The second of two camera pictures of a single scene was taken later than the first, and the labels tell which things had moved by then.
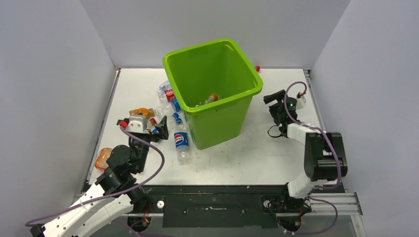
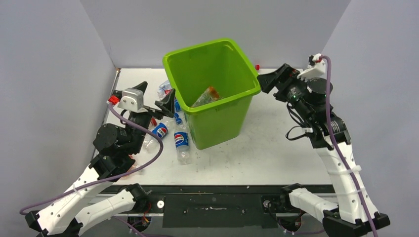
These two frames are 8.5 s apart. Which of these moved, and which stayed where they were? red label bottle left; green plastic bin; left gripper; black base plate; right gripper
Moved: left gripper; right gripper
Stayed: black base plate; red label bottle left; green plastic bin
